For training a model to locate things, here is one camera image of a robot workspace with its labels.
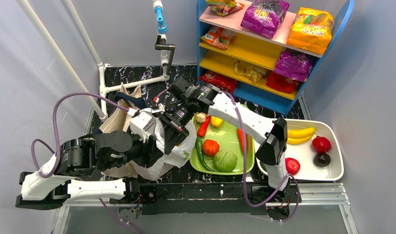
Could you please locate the white plastic grocery bag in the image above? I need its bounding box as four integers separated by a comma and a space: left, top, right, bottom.
125, 108, 197, 181

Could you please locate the floral canvas tote bag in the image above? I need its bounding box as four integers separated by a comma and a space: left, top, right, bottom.
99, 84, 146, 178

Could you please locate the purple snack bag top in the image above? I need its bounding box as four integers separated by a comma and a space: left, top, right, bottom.
240, 0, 290, 39

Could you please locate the purple snack bag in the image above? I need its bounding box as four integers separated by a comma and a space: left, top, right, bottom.
240, 0, 290, 39
273, 48, 316, 82

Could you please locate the yellow snack bag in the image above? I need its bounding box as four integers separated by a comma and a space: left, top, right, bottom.
287, 7, 334, 55

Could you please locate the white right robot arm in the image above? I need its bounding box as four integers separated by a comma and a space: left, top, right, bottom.
167, 80, 289, 192

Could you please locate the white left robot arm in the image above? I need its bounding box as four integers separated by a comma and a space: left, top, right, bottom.
15, 130, 163, 210

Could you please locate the orange green snack bag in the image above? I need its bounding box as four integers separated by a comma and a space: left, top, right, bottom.
205, 0, 245, 17

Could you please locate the purple snack bag lower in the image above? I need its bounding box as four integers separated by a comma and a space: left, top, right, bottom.
273, 48, 316, 82

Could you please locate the garlic bulb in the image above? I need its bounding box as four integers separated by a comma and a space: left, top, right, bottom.
195, 113, 207, 124

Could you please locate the small red chili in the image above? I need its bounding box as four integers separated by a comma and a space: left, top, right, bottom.
197, 117, 210, 137

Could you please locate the green chili pepper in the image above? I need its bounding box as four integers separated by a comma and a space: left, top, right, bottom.
195, 136, 214, 172

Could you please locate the yellow bell pepper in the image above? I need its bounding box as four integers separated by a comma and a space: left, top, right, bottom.
210, 116, 223, 128

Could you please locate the orange pumpkin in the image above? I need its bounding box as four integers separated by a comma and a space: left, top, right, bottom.
201, 139, 220, 157

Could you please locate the green plastic tray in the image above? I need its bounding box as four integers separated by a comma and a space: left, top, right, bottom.
190, 121, 255, 176

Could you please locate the red snack packet left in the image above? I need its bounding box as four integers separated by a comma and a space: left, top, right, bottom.
198, 70, 238, 94

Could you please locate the red snack packet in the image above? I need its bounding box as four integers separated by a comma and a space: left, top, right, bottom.
198, 70, 238, 94
266, 72, 299, 94

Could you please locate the green cabbage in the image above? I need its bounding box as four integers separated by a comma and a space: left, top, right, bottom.
214, 150, 238, 173

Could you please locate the orange carrot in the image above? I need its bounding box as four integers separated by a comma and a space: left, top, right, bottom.
237, 129, 245, 152

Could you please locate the black clamp on pipe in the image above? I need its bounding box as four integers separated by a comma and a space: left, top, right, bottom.
155, 34, 176, 76

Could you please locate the yellow clear snack packet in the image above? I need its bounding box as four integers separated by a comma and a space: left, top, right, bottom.
234, 60, 269, 82

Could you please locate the orange noodle packet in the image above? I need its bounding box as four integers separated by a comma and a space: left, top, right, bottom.
200, 26, 236, 49

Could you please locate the red snack packet right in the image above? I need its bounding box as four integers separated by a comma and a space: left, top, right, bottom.
266, 72, 299, 94

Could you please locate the colourful blue shelf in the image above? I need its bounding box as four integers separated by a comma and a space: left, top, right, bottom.
197, 0, 355, 115

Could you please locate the yellow banana bunch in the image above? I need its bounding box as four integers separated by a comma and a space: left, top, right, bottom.
287, 127, 316, 145

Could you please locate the red apple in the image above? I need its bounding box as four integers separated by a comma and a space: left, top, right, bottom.
285, 157, 300, 176

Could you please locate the white plastic tray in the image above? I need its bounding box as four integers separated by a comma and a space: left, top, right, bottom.
256, 119, 345, 182

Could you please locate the red pomegranate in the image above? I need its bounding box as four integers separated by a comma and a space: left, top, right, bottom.
312, 136, 332, 153

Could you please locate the dark mangosteen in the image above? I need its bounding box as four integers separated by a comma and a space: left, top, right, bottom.
313, 153, 331, 168

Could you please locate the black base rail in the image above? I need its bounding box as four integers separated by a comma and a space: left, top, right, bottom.
109, 180, 302, 216

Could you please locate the white pvc pipe frame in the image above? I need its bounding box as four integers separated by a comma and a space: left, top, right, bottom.
16, 0, 171, 121

